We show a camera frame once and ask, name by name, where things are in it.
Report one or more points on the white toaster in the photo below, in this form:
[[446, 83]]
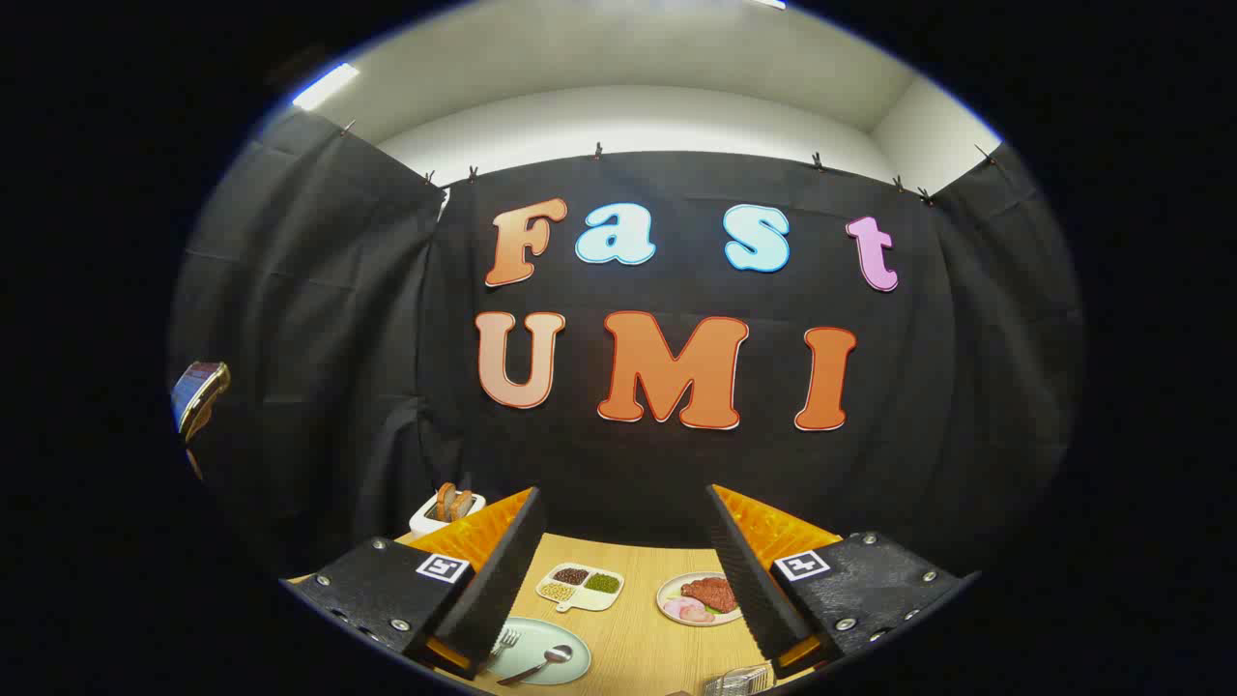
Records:
[[425, 520]]

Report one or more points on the pink ham slice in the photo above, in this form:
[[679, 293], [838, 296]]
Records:
[[676, 607]]

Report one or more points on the silver spoon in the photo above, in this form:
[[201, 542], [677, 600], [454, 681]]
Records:
[[558, 654]]

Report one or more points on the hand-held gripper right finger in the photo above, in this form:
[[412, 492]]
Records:
[[749, 590]]

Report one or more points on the pile of green beans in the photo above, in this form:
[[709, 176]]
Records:
[[602, 583]]

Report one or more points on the salmon ham slice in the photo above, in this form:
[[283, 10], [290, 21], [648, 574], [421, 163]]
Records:
[[698, 615]]

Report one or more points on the toasted bread slice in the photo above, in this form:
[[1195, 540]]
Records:
[[445, 503], [464, 505]]

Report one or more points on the silver fork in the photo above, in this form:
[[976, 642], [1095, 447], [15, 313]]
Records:
[[506, 640]]

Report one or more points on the black backdrop cloth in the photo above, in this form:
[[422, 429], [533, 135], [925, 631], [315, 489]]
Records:
[[676, 464]]

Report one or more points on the white divided dish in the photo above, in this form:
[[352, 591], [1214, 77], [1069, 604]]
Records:
[[591, 601]]

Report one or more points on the pile of dark red beans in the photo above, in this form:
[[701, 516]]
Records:
[[570, 576]]

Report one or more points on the brown steak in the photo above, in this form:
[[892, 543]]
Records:
[[710, 592]]

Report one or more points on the shiny curved object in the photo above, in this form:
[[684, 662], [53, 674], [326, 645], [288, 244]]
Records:
[[198, 391]]

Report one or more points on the white round plate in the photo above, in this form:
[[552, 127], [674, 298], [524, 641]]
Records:
[[669, 587]]

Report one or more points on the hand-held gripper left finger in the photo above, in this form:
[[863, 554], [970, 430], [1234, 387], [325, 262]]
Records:
[[503, 580]]

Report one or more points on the metal drain tray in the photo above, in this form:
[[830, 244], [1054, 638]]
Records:
[[739, 682]]

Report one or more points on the light blue plate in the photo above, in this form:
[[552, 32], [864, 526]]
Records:
[[546, 633]]

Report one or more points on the pile of yellow beans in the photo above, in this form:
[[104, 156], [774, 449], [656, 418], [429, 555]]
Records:
[[557, 591]]

